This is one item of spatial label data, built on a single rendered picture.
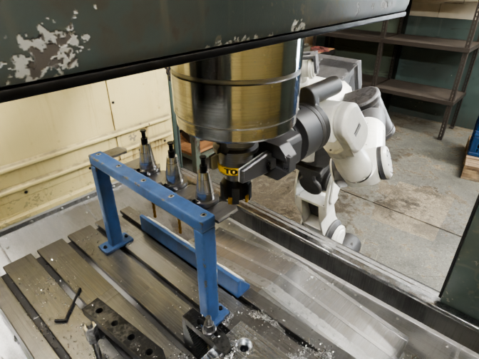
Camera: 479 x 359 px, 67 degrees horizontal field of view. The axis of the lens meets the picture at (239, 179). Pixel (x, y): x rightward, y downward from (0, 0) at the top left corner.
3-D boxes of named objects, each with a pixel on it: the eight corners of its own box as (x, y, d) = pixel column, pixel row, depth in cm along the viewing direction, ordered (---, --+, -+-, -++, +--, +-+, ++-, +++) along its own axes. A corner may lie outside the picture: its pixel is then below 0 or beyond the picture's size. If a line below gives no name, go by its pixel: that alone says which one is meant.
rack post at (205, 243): (216, 303, 97) (212, 212, 82) (231, 314, 94) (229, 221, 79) (188, 326, 91) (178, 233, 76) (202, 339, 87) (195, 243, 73)
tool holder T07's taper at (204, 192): (191, 196, 83) (189, 170, 79) (206, 189, 85) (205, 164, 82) (203, 204, 80) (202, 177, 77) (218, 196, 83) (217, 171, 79)
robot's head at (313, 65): (293, 74, 115) (290, 51, 110) (320, 73, 112) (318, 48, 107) (289, 83, 111) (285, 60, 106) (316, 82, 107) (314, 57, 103)
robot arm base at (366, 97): (346, 149, 115) (363, 125, 119) (384, 150, 105) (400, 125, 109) (327, 112, 108) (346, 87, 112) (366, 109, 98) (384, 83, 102)
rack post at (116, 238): (125, 233, 123) (109, 154, 108) (134, 240, 119) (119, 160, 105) (98, 248, 116) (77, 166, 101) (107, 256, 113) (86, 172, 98)
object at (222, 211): (224, 201, 84) (224, 198, 84) (241, 209, 81) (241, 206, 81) (202, 214, 80) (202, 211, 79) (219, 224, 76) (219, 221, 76)
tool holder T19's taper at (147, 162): (135, 166, 95) (132, 142, 92) (150, 160, 98) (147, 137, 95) (145, 172, 93) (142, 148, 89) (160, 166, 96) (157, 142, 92)
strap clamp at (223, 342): (194, 337, 88) (191, 293, 80) (234, 372, 80) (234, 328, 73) (184, 346, 86) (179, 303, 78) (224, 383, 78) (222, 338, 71)
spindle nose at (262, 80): (149, 125, 46) (135, 24, 40) (225, 95, 58) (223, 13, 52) (252, 158, 38) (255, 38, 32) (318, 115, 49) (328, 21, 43)
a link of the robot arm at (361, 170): (315, 165, 75) (343, 201, 89) (366, 156, 70) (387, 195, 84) (316, 123, 80) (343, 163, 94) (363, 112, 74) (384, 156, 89)
